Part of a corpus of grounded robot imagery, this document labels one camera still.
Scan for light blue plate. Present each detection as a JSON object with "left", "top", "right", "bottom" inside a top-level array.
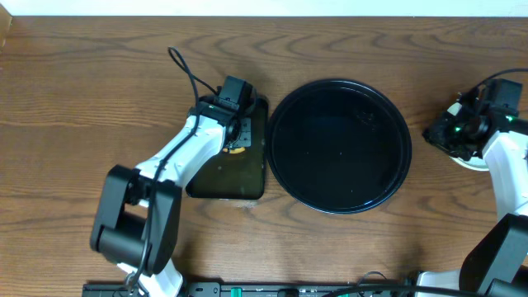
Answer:
[{"left": 446, "top": 101, "right": 492, "bottom": 172}]

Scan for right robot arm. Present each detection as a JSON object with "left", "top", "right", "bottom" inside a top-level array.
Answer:
[{"left": 416, "top": 74, "right": 527, "bottom": 296}]

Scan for round black serving tray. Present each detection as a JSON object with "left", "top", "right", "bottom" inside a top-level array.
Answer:
[{"left": 266, "top": 78, "right": 413, "bottom": 214}]

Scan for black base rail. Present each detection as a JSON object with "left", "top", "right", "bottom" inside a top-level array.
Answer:
[{"left": 81, "top": 280, "right": 422, "bottom": 297}]

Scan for black rectangular water tray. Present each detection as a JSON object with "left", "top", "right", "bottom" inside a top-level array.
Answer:
[{"left": 186, "top": 97, "right": 269, "bottom": 200}]

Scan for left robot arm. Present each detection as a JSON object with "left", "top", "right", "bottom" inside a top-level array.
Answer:
[{"left": 82, "top": 76, "right": 259, "bottom": 296}]

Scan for green and orange sponge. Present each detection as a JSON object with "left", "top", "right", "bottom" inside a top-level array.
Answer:
[{"left": 222, "top": 147, "right": 246, "bottom": 154}]

